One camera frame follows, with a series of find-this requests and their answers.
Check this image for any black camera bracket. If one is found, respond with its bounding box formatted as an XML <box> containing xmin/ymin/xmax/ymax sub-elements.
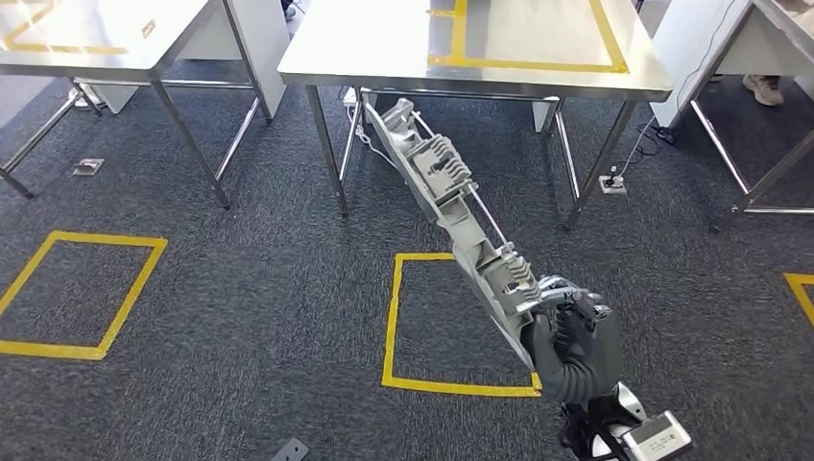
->
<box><xmin>558</xmin><ymin>397</ymin><xmax>637</xmax><ymax>461</ymax></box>
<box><xmin>270</xmin><ymin>437</ymin><xmax>311</xmax><ymax>461</ymax></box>

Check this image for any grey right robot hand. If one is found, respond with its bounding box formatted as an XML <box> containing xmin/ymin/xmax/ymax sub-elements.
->
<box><xmin>522</xmin><ymin>277</ymin><xmax>626</xmax><ymax>377</ymax></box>

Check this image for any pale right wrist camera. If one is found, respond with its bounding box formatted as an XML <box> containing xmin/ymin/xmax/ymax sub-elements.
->
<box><xmin>619</xmin><ymin>410</ymin><xmax>694</xmax><ymax>461</ymax></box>

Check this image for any person's shoe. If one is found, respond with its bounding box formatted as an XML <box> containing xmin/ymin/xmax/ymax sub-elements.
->
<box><xmin>742</xmin><ymin>73</ymin><xmax>785</xmax><ymax>108</ymax></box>

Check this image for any stainless steel table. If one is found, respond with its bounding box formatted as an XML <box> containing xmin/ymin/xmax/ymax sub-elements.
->
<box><xmin>276</xmin><ymin>0</ymin><xmax>676</xmax><ymax>231</ymax></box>
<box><xmin>0</xmin><ymin>0</ymin><xmax>275</xmax><ymax>211</ymax></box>
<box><xmin>689</xmin><ymin>0</ymin><xmax>814</xmax><ymax>233</ymax></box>

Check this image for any yellow floor tape square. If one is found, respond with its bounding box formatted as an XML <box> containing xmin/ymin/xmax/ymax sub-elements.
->
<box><xmin>782</xmin><ymin>272</ymin><xmax>814</xmax><ymax>328</ymax></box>
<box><xmin>380</xmin><ymin>252</ymin><xmax>543</xmax><ymax>400</ymax></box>
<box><xmin>0</xmin><ymin>230</ymin><xmax>169</xmax><ymax>362</ymax></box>

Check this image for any silver plastic wheel cover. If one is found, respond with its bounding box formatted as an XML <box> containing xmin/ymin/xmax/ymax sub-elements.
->
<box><xmin>363</xmin><ymin>97</ymin><xmax>549</xmax><ymax>372</ymax></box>

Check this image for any black right camera bracket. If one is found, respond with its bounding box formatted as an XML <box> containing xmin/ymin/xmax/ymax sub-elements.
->
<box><xmin>558</xmin><ymin>397</ymin><xmax>637</xmax><ymax>461</ymax></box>

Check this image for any yellow tabletop tape rectangle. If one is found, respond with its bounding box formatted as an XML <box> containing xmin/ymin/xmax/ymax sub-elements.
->
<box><xmin>0</xmin><ymin>0</ymin><xmax>130</xmax><ymax>56</ymax></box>
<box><xmin>427</xmin><ymin>0</ymin><xmax>631</xmax><ymax>75</ymax></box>

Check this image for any white socket cable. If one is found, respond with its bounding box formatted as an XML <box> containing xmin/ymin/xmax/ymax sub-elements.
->
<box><xmin>613</xmin><ymin>114</ymin><xmax>659</xmax><ymax>182</ymax></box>
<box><xmin>346</xmin><ymin>105</ymin><xmax>398</xmax><ymax>172</ymax></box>

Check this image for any black left camera bracket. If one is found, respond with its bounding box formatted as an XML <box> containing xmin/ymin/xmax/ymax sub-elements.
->
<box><xmin>270</xmin><ymin>437</ymin><xmax>311</xmax><ymax>461</ymax></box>

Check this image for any black adapter with cable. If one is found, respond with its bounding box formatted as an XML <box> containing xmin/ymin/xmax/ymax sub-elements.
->
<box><xmin>634</xmin><ymin>124</ymin><xmax>680</xmax><ymax>159</ymax></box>

